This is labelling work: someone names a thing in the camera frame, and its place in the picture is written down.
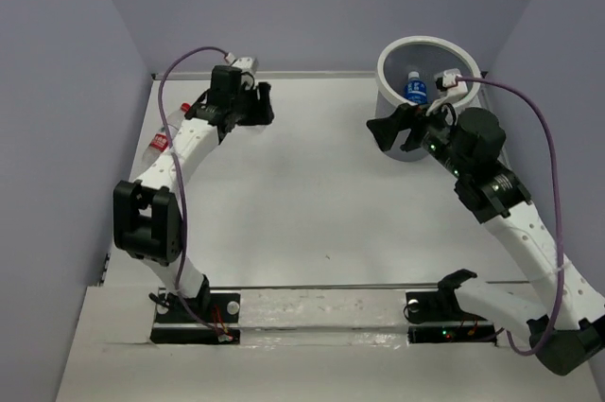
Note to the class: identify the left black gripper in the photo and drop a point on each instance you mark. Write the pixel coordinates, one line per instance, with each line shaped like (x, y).
(263, 113)

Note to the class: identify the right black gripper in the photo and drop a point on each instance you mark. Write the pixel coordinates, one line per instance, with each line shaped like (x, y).
(386, 129)

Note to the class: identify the blue label bottle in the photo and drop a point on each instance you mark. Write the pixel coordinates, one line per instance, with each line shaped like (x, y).
(415, 89)

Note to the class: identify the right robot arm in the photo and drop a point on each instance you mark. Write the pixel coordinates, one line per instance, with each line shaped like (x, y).
(566, 324)

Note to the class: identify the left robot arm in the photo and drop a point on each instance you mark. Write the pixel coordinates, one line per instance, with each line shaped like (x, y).
(149, 224)

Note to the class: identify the white round bin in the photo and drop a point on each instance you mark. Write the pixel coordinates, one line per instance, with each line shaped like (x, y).
(426, 56)

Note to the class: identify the red label water bottle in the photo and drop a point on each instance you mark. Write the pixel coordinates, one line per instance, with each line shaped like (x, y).
(159, 143)

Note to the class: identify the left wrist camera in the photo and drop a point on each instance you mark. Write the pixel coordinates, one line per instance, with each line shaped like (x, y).
(248, 66)

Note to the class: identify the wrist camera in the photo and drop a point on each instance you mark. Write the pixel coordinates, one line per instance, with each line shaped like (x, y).
(248, 66)
(451, 89)

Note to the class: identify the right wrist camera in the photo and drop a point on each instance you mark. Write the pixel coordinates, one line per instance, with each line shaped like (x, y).
(451, 89)

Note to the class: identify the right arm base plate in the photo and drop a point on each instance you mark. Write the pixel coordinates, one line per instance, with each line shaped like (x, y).
(432, 320)

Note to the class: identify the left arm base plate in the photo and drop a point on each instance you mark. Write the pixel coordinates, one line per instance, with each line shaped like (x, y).
(216, 324)

